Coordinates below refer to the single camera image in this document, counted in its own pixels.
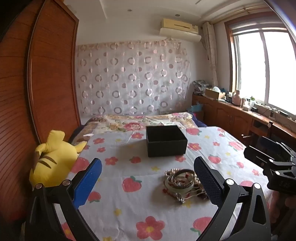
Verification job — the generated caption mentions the wooden cabinet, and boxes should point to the wooden cabinet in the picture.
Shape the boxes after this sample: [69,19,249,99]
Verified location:
[191,94,296,149]

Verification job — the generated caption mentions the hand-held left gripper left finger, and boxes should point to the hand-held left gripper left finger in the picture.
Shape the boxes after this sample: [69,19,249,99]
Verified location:
[24,158,103,241]

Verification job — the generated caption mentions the beige window curtain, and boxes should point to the beige window curtain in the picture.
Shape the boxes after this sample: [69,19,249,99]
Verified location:
[202,21,220,87]

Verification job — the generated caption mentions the pale jade bangle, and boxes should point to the pale jade bangle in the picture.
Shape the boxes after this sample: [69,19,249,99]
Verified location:
[165,170,196,193]

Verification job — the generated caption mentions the strawberry print bedsheet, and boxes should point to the strawberry print bedsheet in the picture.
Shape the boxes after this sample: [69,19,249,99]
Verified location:
[22,126,273,241]

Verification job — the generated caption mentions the dark bead bracelet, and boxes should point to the dark bead bracelet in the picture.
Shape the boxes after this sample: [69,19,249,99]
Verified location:
[196,189,209,200]

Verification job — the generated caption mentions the person's right hand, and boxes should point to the person's right hand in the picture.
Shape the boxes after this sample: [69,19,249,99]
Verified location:
[269,192,296,232]

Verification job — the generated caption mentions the white air conditioner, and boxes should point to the white air conditioner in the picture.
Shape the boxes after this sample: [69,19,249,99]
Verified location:
[159,28,202,42]

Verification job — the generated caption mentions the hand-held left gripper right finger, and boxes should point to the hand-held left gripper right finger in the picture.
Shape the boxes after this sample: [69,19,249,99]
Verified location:
[193,156,272,241]

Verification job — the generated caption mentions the yellow plush toy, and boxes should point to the yellow plush toy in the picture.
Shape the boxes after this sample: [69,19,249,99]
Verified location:
[29,130,88,189]

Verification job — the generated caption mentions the beige air conditioner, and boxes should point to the beige air conditioner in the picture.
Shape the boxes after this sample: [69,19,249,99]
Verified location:
[161,18,199,35]

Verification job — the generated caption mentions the cardboard box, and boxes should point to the cardboard box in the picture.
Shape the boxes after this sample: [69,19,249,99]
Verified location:
[205,88,226,100]

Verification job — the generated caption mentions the blue bag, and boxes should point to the blue bag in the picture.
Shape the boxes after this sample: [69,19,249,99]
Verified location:
[188,103,204,114]

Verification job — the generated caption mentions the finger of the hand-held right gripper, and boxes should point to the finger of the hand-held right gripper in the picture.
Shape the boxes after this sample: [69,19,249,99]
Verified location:
[244,146,296,179]
[259,136,296,163]

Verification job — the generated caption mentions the white pearl necklace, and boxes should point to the white pearl necklace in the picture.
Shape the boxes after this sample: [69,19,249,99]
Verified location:
[165,169,204,189]

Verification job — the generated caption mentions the pink jar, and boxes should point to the pink jar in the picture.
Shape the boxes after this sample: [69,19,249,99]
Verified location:
[232,90,242,106]

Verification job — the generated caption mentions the pile of printed bags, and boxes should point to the pile of printed bags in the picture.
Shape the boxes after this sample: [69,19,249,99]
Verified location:
[193,80,212,94]

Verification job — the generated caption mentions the green stone silver necklace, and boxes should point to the green stone silver necklace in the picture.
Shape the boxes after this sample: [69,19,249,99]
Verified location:
[174,192,187,205]

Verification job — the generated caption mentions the floral blanket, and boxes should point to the floral blanket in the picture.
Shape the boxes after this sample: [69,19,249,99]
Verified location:
[69,112,199,144]

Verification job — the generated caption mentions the wooden framed window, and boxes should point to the wooden framed window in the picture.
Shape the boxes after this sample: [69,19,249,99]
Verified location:
[224,14,296,122]

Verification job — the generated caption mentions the ring patterned sheer curtain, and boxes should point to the ring patterned sheer curtain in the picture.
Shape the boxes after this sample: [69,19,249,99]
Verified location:
[75,38,192,116]

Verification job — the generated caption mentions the black jewelry box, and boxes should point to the black jewelry box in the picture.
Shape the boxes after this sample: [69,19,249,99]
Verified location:
[146,125,188,158]

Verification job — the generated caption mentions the wooden chair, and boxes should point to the wooden chair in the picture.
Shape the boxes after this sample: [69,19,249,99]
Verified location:
[240,120,274,147]

